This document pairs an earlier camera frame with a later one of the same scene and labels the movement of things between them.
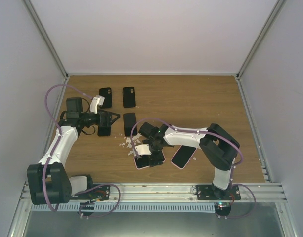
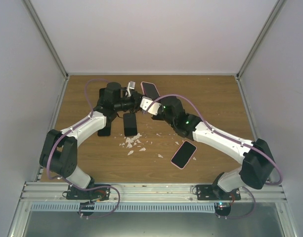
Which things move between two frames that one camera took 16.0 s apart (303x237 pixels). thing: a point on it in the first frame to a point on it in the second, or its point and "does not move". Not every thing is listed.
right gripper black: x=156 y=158 to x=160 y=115
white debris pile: x=128 y=141 does not move
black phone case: x=107 y=93 does not move
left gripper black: x=107 y=118 to x=136 y=98
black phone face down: x=129 y=122 does not move
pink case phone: x=144 y=162 to x=150 y=90
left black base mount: x=102 y=192 does not move
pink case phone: x=183 y=155 does not move
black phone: x=104 y=131 does not move
